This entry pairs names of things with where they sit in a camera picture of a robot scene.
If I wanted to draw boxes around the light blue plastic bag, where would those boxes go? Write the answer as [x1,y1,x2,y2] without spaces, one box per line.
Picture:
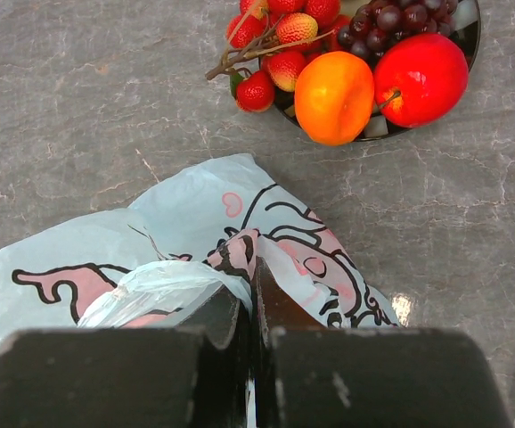
[0,152,401,428]

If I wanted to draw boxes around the black round plate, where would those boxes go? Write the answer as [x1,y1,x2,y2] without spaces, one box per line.
[274,0,482,143]

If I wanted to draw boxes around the purple grape bunch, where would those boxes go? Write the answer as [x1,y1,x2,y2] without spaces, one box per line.
[337,0,459,64]

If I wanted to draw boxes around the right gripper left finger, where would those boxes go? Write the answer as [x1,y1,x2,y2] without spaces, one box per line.
[0,288,250,427]

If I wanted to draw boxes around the orange fruit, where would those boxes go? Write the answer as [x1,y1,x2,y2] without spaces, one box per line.
[294,51,374,146]

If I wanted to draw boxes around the red lychee bunch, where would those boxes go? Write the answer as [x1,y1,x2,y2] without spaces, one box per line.
[205,1,350,112]

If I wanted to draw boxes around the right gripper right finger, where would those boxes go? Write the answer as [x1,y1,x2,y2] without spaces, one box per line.
[253,260,511,427]

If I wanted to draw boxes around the red apple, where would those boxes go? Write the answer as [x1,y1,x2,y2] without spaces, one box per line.
[373,33,469,128]

